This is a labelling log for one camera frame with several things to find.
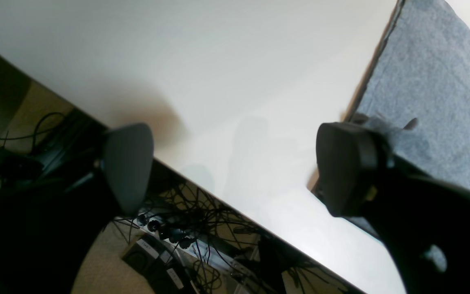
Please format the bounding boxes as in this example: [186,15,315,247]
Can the black power strip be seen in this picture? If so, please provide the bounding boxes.
[125,205,268,294]

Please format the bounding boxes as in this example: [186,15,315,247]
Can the grey t-shirt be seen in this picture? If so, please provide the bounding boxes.
[343,0,470,239]

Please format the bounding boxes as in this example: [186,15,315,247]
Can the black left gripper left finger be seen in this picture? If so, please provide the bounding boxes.
[0,123,154,294]

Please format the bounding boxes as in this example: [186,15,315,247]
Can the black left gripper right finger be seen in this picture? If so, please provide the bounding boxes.
[316,122,470,294]

